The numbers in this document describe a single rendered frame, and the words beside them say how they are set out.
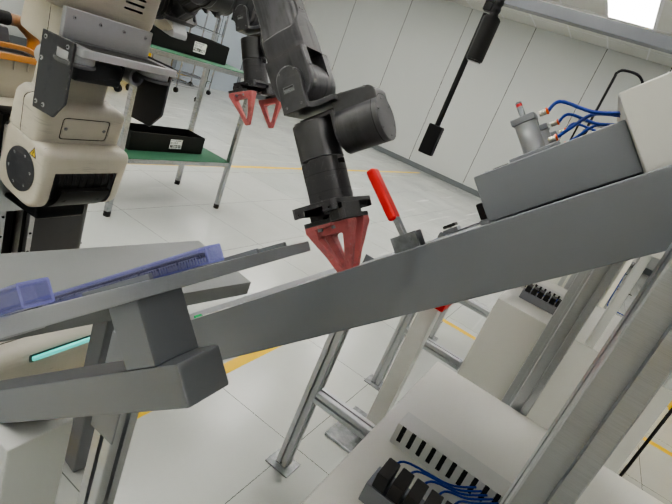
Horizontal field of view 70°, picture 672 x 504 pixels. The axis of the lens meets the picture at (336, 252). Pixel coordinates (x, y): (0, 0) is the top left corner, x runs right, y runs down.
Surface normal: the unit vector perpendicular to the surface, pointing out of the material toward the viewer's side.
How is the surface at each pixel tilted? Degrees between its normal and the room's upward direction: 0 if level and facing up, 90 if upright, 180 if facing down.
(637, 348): 90
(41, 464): 90
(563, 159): 90
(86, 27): 90
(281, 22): 78
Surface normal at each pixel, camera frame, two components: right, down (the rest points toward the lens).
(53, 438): 0.81, 0.46
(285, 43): -0.41, 0.13
